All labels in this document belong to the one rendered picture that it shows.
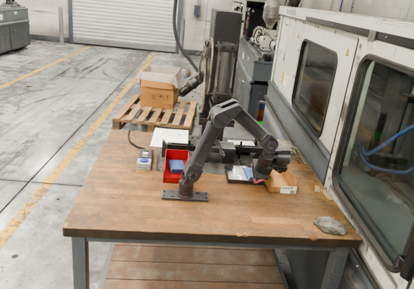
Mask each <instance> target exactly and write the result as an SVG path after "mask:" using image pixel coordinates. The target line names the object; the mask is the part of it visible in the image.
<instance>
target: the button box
mask: <svg viewBox="0 0 414 289"><path fill-rule="evenodd" d="M129 133H130V130H129V131H128V140H129V142H130V143H131V144H132V145H133V146H135V147H137V148H140V152H139V156H138V158H151V159H152V157H153V149H147V150H149V152H148V155H143V152H144V150H145V149H146V148H143V147H139V146H137V145H135V144H133V143H132V142H131V141H130V138H129Z"/></svg>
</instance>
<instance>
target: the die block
mask: <svg viewBox="0 0 414 289"><path fill-rule="evenodd" d="M210 152H213V153H219V150H211V151H210ZM223 152H224V153H225V157H224V158H223V157H221V156H220V158H221V163H223V164H234V159H235V151H225V150H223ZM208 161H209V156H208V157H207V159H206V161H205V163H208Z"/></svg>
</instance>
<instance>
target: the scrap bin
mask: <svg viewBox="0 0 414 289"><path fill-rule="evenodd" d="M187 159H188V160H189V159H190V158H189V150H174V149H166V152H165V159H164V171H163V183H172V184H178V183H179V180H180V179H181V173H171V171H170V168H169V162H168V160H183V162H184V165H185V164H186V162H187Z"/></svg>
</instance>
